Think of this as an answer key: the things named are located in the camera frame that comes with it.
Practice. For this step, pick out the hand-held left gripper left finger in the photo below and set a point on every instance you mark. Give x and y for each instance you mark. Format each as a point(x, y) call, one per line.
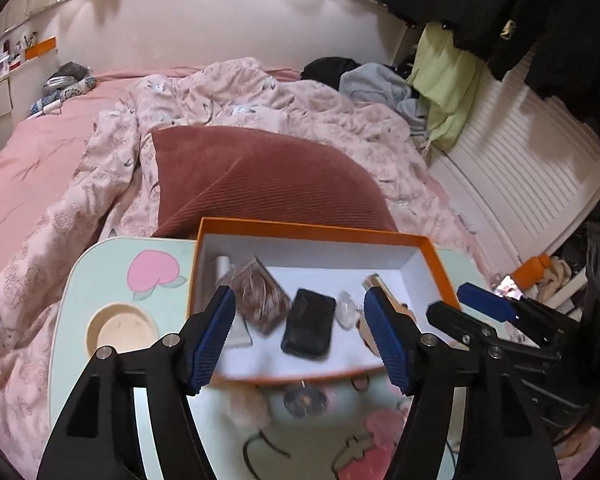
point(210, 340)

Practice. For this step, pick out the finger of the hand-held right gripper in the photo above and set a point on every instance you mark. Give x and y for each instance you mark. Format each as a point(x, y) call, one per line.
point(484, 301)
point(454, 321)

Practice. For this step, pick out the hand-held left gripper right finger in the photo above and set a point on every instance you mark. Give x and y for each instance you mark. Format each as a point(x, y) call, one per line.
point(387, 340)

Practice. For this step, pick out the orange cardboard box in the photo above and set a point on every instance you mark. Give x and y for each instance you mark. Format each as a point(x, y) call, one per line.
point(442, 280)

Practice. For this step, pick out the small clear plastic item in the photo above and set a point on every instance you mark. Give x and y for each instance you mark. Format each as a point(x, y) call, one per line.
point(347, 310)

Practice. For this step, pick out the dark brown patterned packet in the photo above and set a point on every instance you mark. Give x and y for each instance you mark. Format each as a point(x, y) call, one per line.
point(260, 297)

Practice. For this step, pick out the black pouch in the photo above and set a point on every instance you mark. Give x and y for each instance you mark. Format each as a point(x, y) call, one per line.
point(307, 325)

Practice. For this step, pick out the smartphone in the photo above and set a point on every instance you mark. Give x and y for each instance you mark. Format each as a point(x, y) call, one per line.
point(507, 287)

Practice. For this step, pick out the orange bottle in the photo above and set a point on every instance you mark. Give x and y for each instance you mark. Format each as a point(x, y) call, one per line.
point(529, 271)

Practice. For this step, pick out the cream cloth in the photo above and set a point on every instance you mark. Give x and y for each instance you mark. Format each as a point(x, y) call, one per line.
point(554, 272)

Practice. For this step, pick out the beige fluffy pompon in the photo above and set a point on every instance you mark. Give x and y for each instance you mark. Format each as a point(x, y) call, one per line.
point(250, 407)

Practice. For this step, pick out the small round dark disc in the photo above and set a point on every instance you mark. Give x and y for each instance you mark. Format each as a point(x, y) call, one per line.
point(305, 400)

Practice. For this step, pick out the mint cartoon lap desk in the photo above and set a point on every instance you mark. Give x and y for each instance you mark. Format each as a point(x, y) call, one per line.
point(95, 280)

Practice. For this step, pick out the white slatted cabinet doors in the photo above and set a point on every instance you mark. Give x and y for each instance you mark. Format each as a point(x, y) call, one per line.
point(529, 170)

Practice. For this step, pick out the light green hanging cloth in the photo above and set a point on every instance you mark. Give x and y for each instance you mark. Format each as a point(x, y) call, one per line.
point(444, 85)

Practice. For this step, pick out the grey clothing heap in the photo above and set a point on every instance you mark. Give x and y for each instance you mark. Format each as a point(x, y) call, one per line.
point(374, 85)

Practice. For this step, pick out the pink floral duvet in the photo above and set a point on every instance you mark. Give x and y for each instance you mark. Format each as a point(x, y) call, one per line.
point(205, 95)

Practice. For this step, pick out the pink bed sheet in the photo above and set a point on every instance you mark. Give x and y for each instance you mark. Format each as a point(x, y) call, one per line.
point(45, 150)

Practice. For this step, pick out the black clothing heap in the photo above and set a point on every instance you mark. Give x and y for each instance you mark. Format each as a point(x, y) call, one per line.
point(330, 67)

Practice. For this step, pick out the blue patterned clothes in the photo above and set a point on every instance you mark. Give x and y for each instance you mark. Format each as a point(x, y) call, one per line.
point(70, 85)

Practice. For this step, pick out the cream padded headboard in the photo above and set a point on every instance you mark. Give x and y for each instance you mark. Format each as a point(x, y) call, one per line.
point(205, 20)

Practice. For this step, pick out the orange shelf box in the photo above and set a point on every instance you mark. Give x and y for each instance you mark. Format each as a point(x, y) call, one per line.
point(40, 49)

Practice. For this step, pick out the small bottles on shelf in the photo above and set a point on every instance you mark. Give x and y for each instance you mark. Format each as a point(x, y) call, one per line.
point(5, 60)

